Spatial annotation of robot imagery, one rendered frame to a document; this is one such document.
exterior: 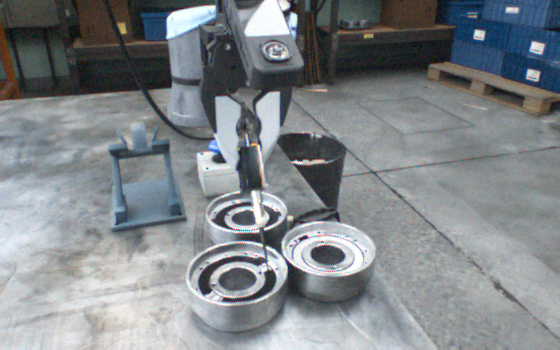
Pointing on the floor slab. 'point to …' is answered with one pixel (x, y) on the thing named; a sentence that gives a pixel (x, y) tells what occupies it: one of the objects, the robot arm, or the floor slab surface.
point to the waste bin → (332, 153)
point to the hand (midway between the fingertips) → (248, 160)
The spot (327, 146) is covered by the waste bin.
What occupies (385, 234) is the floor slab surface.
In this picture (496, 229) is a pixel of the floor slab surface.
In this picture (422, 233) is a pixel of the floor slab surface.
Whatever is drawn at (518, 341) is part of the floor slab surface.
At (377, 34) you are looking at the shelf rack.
